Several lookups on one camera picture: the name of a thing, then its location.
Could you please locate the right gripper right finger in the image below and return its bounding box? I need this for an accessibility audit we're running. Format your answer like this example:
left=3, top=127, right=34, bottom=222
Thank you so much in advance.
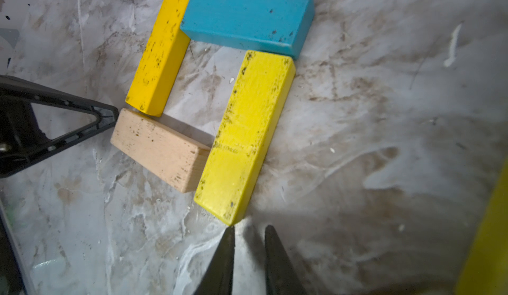
left=265, top=225, right=307, bottom=294

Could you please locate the beige wooden block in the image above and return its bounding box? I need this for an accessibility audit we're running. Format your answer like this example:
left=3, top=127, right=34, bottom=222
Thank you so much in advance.
left=111, top=109, right=210, bottom=193

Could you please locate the yellow block bottom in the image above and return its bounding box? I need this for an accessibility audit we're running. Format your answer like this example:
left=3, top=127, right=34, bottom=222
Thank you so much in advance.
left=126, top=0, right=190, bottom=117

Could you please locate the yellow block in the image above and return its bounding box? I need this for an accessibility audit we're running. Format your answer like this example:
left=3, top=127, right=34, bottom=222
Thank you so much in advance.
left=126, top=0, right=190, bottom=117
left=454, top=164, right=507, bottom=294

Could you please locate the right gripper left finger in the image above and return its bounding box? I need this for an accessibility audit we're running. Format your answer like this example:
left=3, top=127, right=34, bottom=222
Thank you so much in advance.
left=194, top=226, right=235, bottom=295

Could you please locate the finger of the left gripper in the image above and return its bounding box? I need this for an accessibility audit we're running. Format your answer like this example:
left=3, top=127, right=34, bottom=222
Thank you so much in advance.
left=1, top=76, right=119, bottom=178

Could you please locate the teal block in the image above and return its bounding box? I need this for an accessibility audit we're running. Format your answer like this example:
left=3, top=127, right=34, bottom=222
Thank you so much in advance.
left=181, top=0, right=315, bottom=60

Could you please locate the yellow block horizontal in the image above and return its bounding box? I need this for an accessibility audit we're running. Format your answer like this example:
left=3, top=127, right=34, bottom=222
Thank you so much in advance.
left=194, top=50, right=296, bottom=226

